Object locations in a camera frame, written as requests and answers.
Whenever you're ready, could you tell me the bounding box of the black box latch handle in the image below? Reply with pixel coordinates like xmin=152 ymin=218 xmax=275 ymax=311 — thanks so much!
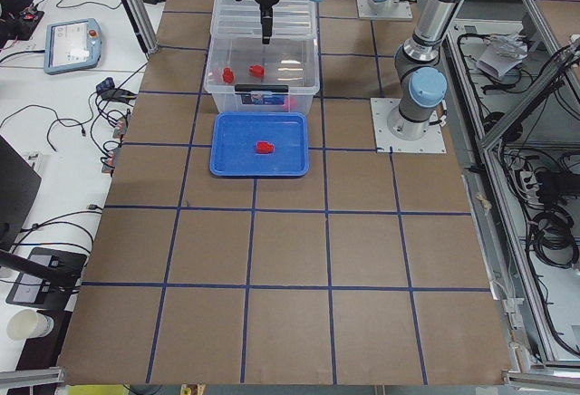
xmin=234 ymin=83 xmax=289 ymax=94

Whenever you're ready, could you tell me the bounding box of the aluminium frame post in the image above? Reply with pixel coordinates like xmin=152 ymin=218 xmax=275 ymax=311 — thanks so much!
xmin=120 ymin=0 xmax=159 ymax=55

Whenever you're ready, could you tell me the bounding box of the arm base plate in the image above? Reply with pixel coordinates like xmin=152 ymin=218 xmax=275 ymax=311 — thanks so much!
xmin=356 ymin=0 xmax=413 ymax=22
xmin=371 ymin=98 xmax=447 ymax=155

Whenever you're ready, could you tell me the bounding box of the blue plastic tray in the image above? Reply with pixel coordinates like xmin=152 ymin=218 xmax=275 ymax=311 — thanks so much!
xmin=209 ymin=112 xmax=310 ymax=178

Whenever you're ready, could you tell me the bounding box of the red block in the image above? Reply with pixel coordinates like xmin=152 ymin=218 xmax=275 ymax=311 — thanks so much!
xmin=221 ymin=67 xmax=235 ymax=84
xmin=283 ymin=96 xmax=300 ymax=112
xmin=255 ymin=140 xmax=276 ymax=155
xmin=248 ymin=64 xmax=265 ymax=79

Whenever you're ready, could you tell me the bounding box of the clear plastic box lid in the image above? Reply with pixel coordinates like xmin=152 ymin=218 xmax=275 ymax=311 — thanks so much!
xmin=210 ymin=0 xmax=316 ymax=43

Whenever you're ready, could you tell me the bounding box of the blue teach pendant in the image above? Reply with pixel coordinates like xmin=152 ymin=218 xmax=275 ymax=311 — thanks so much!
xmin=43 ymin=18 xmax=102 ymax=75

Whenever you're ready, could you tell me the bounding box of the clear plastic storage box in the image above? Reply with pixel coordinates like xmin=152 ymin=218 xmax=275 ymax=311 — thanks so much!
xmin=204 ymin=36 xmax=320 ymax=115

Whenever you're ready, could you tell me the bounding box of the white paper cup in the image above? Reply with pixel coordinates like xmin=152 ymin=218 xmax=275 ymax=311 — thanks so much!
xmin=6 ymin=309 xmax=54 ymax=341

